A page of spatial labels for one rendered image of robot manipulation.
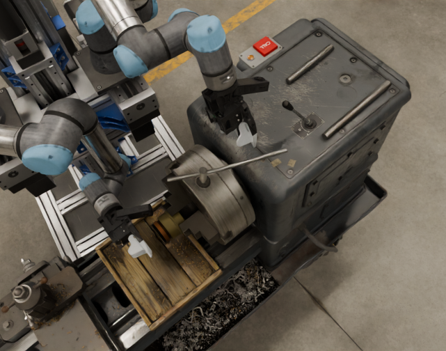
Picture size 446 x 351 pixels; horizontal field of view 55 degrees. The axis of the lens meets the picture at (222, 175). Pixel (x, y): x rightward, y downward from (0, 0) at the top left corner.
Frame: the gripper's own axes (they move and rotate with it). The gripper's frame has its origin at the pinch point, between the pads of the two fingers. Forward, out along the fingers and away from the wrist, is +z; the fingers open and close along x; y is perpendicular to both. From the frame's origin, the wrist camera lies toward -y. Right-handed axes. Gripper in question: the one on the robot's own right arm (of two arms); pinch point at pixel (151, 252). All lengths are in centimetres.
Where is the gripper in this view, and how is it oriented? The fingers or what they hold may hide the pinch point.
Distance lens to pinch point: 137.0
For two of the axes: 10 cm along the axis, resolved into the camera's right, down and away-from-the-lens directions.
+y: -7.8, 5.9, -2.3
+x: -0.7, -4.5, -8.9
